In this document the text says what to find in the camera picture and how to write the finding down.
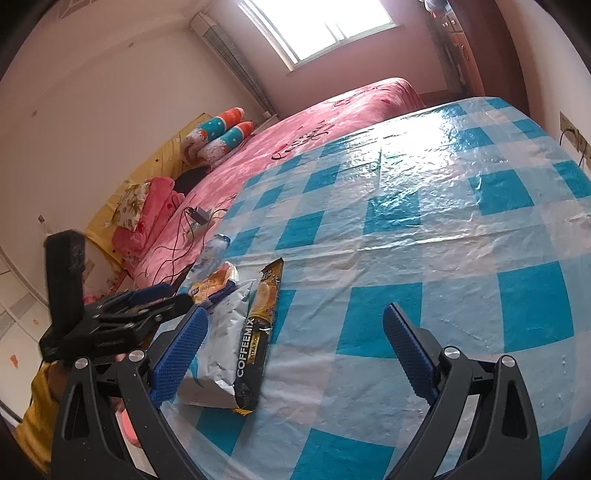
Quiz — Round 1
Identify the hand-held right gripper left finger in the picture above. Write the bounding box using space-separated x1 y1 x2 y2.
50 306 209 480

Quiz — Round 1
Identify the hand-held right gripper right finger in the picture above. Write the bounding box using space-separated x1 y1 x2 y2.
382 302 542 480

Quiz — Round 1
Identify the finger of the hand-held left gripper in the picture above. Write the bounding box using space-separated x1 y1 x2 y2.
98 284 174 313
107 294 194 332

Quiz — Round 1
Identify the white tissue pack wrapper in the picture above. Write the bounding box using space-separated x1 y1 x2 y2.
178 279 259 409

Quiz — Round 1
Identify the person's left forearm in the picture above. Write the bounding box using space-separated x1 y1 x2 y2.
16 362 68 476

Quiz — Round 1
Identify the orange bread wrapper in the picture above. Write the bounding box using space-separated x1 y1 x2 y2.
188 262 238 309

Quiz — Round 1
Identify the white cabinet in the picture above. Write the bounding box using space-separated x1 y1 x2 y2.
0 249 52 416

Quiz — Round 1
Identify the white yogurt pouch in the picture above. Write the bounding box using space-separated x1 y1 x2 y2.
194 233 232 273

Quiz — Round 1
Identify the black gold coffee packet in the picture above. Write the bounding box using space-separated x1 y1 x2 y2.
233 257 284 414

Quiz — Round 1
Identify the pink slipper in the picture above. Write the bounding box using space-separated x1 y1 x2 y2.
117 401 140 448

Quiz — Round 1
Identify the folded pink fleece blanket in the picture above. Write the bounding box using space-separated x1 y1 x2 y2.
113 176 186 268

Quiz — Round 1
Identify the floral pillow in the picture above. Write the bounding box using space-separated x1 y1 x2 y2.
115 181 153 232

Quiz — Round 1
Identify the dark cloth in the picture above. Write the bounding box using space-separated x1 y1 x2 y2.
174 167 213 195

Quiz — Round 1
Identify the blue checked plastic tablecloth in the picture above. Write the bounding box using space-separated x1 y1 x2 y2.
152 96 591 480

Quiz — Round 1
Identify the colourful cartoon bolster pillow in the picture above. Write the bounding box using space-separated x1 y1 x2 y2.
196 121 256 167
185 107 245 162

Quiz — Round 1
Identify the pink printed blanket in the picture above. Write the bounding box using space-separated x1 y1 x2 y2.
131 78 426 296

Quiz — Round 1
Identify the cream air conditioner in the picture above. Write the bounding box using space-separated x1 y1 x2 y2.
191 11 219 36

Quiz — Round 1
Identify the wooden dresser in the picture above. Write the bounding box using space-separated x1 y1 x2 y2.
422 0 485 100

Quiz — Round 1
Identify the window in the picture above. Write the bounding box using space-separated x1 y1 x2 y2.
238 0 398 75

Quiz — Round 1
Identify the black charger cable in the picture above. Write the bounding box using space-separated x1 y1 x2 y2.
151 203 232 288

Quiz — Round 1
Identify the wall socket cable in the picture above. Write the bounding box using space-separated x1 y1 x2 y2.
558 129 591 172

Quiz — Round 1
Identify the wall socket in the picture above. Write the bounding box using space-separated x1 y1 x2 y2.
560 111 591 155

